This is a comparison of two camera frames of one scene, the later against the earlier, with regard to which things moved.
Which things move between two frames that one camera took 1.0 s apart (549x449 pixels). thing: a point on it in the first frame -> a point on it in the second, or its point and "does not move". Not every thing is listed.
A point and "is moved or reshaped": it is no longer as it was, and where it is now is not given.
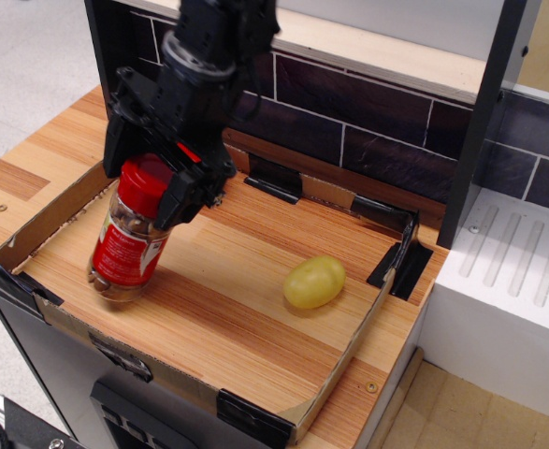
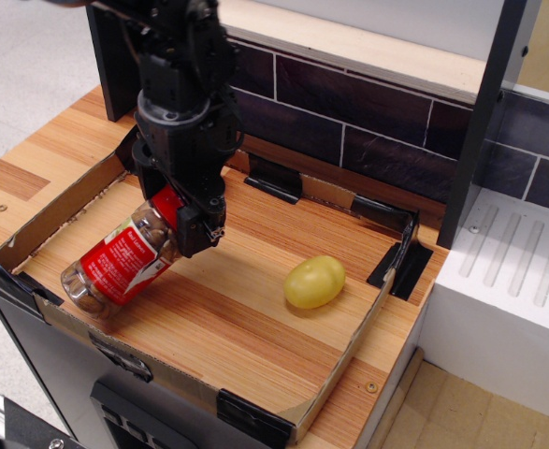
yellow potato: x=312 y=282 does not move
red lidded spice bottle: x=125 y=254 is moved or reshaped
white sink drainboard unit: x=501 y=314 does not move
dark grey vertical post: x=466 y=176 does not move
